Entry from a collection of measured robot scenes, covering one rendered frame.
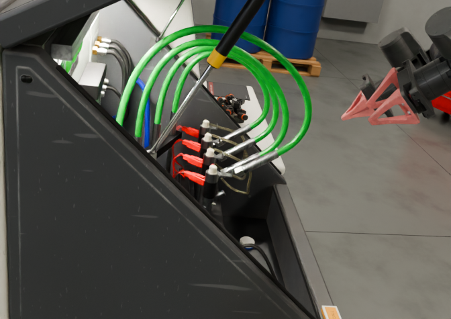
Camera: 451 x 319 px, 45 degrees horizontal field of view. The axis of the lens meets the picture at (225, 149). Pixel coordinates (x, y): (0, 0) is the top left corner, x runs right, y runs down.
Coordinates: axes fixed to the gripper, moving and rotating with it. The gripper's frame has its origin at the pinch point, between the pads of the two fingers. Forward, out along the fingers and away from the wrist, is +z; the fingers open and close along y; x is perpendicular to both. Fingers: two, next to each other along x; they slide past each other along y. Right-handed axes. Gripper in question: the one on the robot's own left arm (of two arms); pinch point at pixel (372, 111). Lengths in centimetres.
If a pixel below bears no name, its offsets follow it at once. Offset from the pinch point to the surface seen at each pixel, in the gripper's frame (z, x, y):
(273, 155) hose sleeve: 23.3, 1.7, -5.8
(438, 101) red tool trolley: 44, 249, -367
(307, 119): 13.8, -0.1, -9.0
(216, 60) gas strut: 6.0, -30.9, 21.7
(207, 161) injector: 38.1, -2.9, -9.1
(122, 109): 38.7, -25.8, -1.5
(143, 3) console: 39, -33, -39
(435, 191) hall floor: 57, 215, -217
